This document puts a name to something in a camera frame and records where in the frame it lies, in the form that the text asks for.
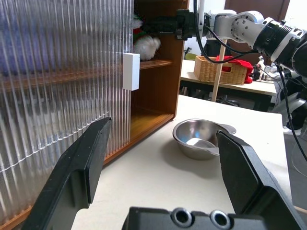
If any cream table black frame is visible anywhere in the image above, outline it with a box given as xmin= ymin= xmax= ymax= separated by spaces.
xmin=179 ymin=59 xmax=284 ymax=112

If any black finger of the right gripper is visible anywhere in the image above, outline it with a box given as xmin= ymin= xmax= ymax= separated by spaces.
xmin=142 ymin=23 xmax=178 ymax=35
xmin=153 ymin=15 xmax=178 ymax=24

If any wooden cabinet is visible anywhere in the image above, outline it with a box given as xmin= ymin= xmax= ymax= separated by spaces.
xmin=0 ymin=0 xmax=190 ymax=230

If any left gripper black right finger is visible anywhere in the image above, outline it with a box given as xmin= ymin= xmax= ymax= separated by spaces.
xmin=215 ymin=130 xmax=306 ymax=230

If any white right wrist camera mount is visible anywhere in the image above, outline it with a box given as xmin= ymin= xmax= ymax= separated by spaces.
xmin=197 ymin=0 xmax=216 ymax=38

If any black office chair base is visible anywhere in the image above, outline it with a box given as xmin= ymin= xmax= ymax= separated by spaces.
xmin=202 ymin=94 xmax=240 ymax=108

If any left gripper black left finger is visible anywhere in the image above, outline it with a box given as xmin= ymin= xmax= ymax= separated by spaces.
xmin=21 ymin=116 xmax=113 ymax=230

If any light wooden pole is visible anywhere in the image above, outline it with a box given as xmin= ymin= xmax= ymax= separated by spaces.
xmin=212 ymin=38 xmax=228 ymax=103

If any steel bowl with ears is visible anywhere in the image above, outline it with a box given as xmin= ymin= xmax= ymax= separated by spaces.
xmin=172 ymin=118 xmax=237 ymax=161

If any ribbed clear sliding door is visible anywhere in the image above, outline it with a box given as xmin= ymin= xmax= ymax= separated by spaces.
xmin=0 ymin=0 xmax=134 ymax=225

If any purple tissue pack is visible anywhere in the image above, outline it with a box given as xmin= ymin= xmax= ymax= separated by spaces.
xmin=0 ymin=9 xmax=72 ymax=80

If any white door handle block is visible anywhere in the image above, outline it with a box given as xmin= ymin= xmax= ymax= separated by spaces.
xmin=122 ymin=53 xmax=141 ymax=92

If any white plush bear toy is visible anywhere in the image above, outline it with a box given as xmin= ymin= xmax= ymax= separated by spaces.
xmin=132 ymin=13 xmax=162 ymax=62

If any red cloth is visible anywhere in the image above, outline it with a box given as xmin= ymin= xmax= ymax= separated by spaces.
xmin=215 ymin=55 xmax=255 ymax=84

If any small metal parts clutter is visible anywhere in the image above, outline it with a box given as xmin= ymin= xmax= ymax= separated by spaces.
xmin=251 ymin=57 xmax=282 ymax=82

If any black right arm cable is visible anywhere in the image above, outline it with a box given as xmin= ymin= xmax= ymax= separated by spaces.
xmin=192 ymin=0 xmax=261 ymax=64

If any wicker basket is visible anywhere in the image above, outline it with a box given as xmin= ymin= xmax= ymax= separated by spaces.
xmin=193 ymin=55 xmax=249 ymax=86

